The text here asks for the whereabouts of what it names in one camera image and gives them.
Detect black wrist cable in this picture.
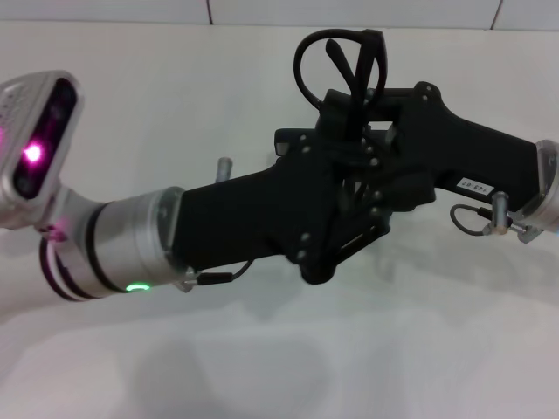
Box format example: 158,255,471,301
186,259,255,288
449,203,493,239

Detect black glasses case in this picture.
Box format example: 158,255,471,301
273,127,307,157

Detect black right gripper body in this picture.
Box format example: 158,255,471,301
369,80,543,216

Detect silver right wrist connector stud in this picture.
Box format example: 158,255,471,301
486,190,512,237

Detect silver left wrist connector stud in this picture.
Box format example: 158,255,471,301
214,155,234,183

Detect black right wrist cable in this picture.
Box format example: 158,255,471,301
449,203,493,239

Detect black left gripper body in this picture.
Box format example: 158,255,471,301
171,132,351,285

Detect silver wrist connector stud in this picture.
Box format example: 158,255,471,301
214,155,234,183
486,190,512,237

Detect black glasses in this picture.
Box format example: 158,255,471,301
293,28,389,148

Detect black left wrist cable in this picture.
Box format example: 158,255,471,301
186,259,255,288

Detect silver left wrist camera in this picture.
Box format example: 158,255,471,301
0,69,86,231

